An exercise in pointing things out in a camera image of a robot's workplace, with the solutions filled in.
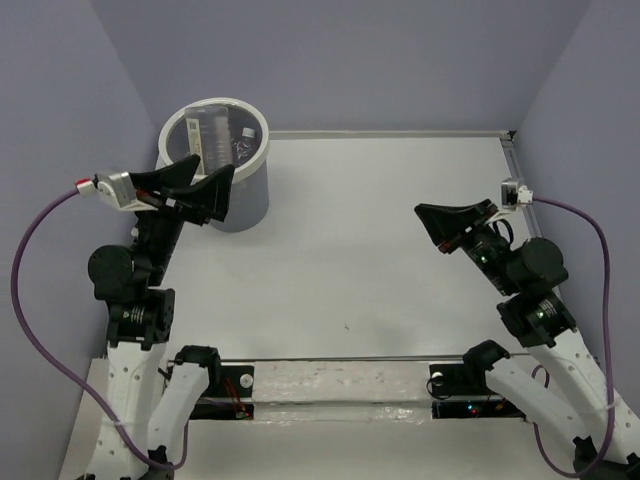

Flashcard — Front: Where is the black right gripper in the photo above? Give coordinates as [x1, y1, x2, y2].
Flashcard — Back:
[412, 198, 518, 295]

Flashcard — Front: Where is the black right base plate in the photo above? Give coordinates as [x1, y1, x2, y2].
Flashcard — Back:
[425, 363, 526, 420]

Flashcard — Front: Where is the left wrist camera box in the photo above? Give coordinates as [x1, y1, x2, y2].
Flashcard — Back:
[75, 170, 154, 212]

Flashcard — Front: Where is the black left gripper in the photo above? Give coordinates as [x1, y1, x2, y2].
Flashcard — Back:
[131, 151, 236, 282]

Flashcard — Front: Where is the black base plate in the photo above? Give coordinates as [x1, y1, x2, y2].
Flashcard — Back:
[425, 363, 526, 420]
[190, 362, 255, 421]

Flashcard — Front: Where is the clear bottle cream label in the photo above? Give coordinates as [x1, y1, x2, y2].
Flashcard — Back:
[184, 104, 233, 175]

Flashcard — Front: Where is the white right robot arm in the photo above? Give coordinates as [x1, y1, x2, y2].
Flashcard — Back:
[414, 200, 639, 479]

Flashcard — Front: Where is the white round plastic bin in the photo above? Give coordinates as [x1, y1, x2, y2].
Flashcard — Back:
[158, 97, 269, 232]

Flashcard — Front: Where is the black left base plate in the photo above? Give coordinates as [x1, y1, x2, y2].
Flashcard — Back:
[190, 362, 255, 421]

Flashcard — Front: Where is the clear crushed bottle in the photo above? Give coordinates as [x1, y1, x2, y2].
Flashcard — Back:
[233, 127, 257, 167]

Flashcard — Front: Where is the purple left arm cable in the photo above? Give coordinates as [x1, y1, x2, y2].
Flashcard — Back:
[10, 189, 190, 471]

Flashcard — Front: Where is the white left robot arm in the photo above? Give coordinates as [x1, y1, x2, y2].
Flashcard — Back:
[84, 155, 235, 479]

